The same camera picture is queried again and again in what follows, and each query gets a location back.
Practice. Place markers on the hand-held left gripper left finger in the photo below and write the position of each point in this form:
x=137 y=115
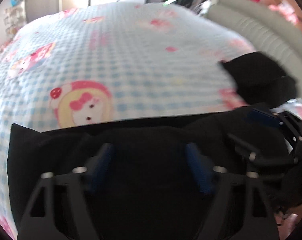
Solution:
x=101 y=166

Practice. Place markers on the folded black garment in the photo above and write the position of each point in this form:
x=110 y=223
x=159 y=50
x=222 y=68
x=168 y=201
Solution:
x=255 y=80

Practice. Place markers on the blue checked cartoon blanket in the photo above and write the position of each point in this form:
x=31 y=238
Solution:
x=116 y=55

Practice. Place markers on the black zip jacket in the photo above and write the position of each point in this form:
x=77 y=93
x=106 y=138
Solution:
x=151 y=135

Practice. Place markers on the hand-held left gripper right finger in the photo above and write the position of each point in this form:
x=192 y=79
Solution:
x=198 y=167

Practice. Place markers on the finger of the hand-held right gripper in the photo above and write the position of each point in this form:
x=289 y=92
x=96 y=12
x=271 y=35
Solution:
x=270 y=158
x=263 y=117

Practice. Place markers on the grey door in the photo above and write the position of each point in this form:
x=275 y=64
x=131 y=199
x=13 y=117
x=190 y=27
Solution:
x=41 y=0

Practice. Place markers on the white shelf rack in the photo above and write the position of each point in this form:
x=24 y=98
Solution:
x=13 y=20

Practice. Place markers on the grey padded headboard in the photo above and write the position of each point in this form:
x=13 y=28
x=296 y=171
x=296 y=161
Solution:
x=265 y=30

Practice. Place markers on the pink and white cat plush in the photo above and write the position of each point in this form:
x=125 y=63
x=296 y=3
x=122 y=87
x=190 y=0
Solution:
x=283 y=11

